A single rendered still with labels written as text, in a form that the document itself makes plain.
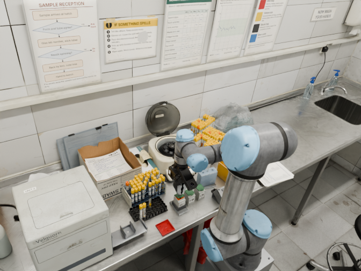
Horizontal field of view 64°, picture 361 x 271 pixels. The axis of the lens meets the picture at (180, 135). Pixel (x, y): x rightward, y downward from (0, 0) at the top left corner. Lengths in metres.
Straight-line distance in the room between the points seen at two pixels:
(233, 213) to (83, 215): 0.52
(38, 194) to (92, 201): 0.20
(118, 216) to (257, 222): 0.67
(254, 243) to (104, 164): 0.91
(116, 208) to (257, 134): 0.92
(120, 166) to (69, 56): 0.62
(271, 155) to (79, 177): 0.77
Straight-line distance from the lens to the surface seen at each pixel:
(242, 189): 0.88
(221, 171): 1.66
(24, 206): 1.19
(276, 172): 1.83
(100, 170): 1.61
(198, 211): 1.51
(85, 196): 1.17
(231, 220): 0.97
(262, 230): 1.11
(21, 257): 1.44
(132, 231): 1.37
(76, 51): 1.44
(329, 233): 2.92
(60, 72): 1.47
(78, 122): 1.63
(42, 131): 1.60
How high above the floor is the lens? 2.02
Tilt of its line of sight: 36 degrees down
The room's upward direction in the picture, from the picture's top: 6 degrees clockwise
